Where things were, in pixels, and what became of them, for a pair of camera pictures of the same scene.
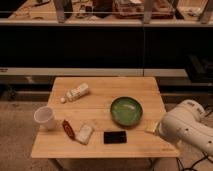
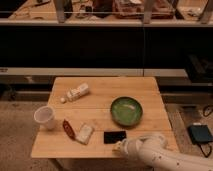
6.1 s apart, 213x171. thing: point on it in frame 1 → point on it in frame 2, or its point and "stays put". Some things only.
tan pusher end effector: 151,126 → 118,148
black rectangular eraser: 113,137 stays put
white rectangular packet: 84,134 stays put
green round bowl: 126,111 stays put
